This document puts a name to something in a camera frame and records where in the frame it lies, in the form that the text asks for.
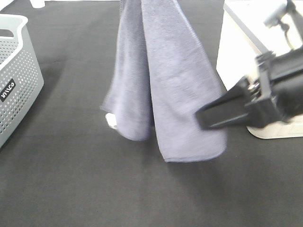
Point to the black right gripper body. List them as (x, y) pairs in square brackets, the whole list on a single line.
[(279, 96)]

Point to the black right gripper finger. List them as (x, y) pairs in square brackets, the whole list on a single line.
[(234, 108)]

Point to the grey microfibre towel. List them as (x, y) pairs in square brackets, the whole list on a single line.
[(162, 77)]

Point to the black table mat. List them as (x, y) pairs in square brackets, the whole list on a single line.
[(64, 167)]

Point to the grey perforated plastic basket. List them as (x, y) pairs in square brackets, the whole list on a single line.
[(21, 79)]

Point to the white cup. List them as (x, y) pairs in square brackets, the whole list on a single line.
[(37, 4)]

